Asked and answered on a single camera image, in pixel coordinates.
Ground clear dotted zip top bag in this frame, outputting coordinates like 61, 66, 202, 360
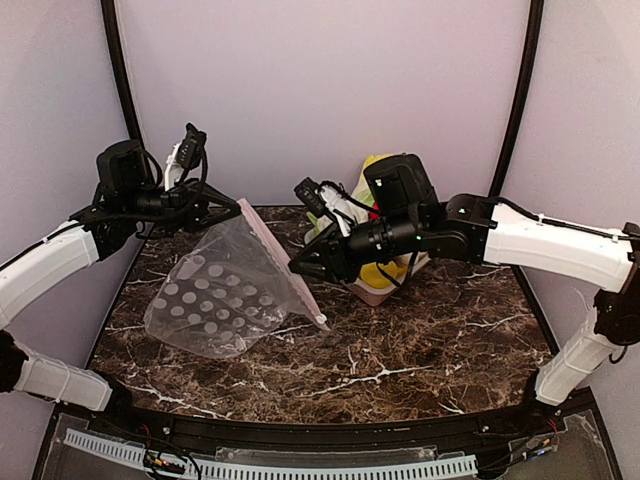
144, 199, 328, 359

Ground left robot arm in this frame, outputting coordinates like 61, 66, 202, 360
1, 127, 240, 412

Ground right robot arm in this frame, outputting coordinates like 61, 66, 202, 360
289, 154, 639, 406

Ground pink plastic food tray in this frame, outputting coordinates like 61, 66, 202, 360
303, 228, 430, 307

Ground yellow lemon toy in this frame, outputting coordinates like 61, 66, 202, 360
360, 261, 402, 289

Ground napa cabbage toy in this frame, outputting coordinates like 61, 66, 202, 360
349, 154, 391, 223

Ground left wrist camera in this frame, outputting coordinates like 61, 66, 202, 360
163, 123, 207, 191

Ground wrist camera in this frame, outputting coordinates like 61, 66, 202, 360
163, 123, 207, 191
293, 177, 364, 236

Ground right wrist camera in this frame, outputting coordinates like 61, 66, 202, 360
293, 177, 364, 236

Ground left black frame post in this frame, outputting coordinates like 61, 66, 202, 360
100, 0, 144, 144

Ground black frame post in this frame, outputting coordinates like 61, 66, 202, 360
100, 0, 144, 144
489, 0, 545, 196

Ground white slotted cable duct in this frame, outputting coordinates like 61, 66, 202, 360
63, 428, 479, 480

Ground black curved front rail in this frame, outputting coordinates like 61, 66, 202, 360
89, 404, 560, 453

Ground right black frame post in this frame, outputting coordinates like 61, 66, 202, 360
489, 0, 545, 196

